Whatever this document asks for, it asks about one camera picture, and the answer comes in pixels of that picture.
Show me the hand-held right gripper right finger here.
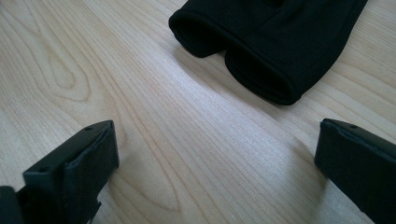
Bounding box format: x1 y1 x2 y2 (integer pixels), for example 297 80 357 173
313 118 396 224

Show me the black glove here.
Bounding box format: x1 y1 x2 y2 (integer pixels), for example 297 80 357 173
168 0 281 59
224 0 369 106

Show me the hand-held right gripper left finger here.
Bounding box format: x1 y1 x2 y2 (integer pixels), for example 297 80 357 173
17 119 120 224

